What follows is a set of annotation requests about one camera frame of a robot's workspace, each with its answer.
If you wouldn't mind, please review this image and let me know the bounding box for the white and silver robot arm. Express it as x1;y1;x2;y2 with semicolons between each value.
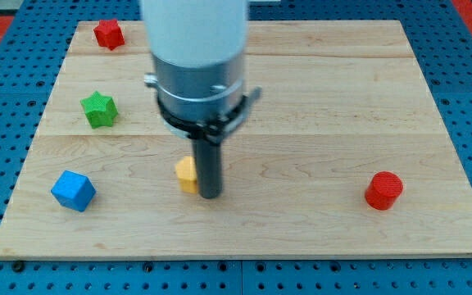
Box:
139;0;261;199

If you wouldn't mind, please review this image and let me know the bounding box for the green star block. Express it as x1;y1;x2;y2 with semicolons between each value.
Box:
80;91;118;129

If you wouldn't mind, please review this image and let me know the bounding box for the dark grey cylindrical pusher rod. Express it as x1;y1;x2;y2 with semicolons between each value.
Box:
192;139;223;199

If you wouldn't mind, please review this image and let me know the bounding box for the red cylinder block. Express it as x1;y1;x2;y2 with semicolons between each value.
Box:
364;171;404;211

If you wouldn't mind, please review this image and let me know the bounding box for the light wooden board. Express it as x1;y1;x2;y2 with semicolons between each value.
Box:
0;20;472;261

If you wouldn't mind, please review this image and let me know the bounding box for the yellow hexagon block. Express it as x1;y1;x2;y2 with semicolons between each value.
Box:
175;156;198;194

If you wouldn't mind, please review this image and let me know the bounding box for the red star block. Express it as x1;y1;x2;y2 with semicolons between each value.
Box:
93;19;125;51

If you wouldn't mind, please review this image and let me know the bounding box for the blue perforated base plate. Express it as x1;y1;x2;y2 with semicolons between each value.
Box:
0;1;472;294

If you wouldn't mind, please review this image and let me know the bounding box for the blue cube block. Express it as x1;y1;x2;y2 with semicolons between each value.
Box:
51;170;96;212

